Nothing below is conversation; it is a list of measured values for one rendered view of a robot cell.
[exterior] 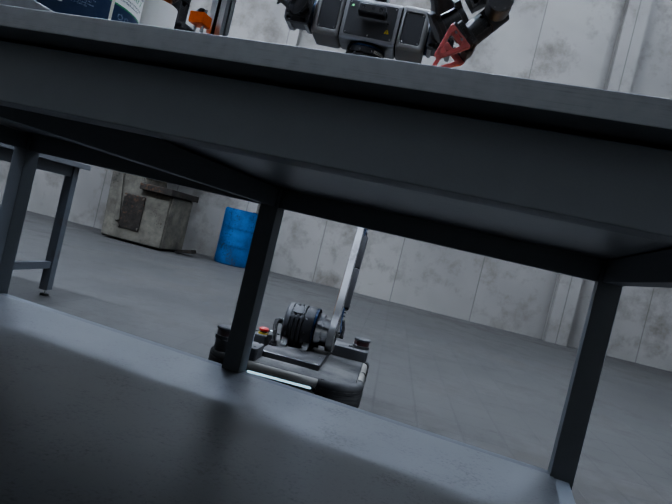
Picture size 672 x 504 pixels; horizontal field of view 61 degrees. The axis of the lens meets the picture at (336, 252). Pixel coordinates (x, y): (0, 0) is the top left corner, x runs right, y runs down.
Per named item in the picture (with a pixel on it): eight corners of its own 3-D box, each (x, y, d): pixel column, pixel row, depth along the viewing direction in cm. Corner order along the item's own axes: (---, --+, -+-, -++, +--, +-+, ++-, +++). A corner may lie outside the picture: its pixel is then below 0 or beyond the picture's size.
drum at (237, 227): (253, 268, 857) (266, 215, 855) (244, 269, 803) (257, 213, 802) (219, 259, 862) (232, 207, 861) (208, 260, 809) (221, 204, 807)
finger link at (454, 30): (427, 42, 133) (460, 16, 132) (425, 52, 140) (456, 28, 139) (445, 65, 133) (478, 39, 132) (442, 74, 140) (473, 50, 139)
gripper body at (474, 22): (455, 24, 134) (480, 4, 134) (450, 39, 144) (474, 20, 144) (472, 45, 134) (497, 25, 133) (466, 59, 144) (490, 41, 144)
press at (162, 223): (208, 257, 864) (247, 90, 860) (178, 257, 745) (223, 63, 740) (125, 236, 878) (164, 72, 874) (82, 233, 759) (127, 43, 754)
